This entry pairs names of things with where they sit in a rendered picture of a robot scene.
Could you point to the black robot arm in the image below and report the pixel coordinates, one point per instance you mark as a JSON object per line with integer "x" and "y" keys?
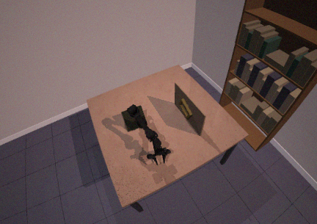
{"x": 133, "y": 111}

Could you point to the brown flat board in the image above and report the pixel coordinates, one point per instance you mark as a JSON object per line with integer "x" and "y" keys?
{"x": 198, "y": 118}

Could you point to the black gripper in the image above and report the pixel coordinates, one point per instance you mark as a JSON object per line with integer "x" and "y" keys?
{"x": 150, "y": 156}

